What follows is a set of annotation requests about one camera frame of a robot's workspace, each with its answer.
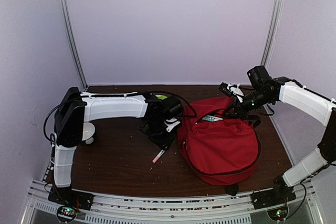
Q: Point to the white pink marker pen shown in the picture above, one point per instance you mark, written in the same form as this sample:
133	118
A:
158	156

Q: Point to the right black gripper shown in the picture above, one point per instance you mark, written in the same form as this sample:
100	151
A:
241	113

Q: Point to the green plate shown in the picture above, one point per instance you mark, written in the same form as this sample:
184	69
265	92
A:
161	96

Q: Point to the aluminium frame post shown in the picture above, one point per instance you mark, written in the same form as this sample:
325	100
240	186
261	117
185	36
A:
72	44
270	39

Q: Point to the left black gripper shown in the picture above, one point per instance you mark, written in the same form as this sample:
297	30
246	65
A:
163	143

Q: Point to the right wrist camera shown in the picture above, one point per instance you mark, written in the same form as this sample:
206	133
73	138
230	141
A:
230	90

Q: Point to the white and black bowl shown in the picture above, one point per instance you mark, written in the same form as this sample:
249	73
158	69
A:
88	133

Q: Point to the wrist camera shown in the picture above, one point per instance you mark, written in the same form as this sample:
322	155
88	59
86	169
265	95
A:
171	124
230	90

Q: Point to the front aluminium rail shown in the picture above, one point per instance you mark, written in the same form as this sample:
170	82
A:
109	208

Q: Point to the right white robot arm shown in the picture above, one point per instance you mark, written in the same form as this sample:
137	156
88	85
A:
307	116

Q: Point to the right aluminium frame post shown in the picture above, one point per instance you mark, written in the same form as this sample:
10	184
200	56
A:
270	39

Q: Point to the red backpack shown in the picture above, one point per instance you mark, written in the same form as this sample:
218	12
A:
223	153

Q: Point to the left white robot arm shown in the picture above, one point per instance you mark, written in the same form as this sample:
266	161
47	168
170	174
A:
161	113

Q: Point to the white glue stick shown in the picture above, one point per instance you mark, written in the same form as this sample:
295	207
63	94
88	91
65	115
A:
211	118

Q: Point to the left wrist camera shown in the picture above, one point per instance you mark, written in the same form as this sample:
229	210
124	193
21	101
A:
171	124

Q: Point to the left aluminium frame post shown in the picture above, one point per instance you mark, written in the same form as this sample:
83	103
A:
72	44

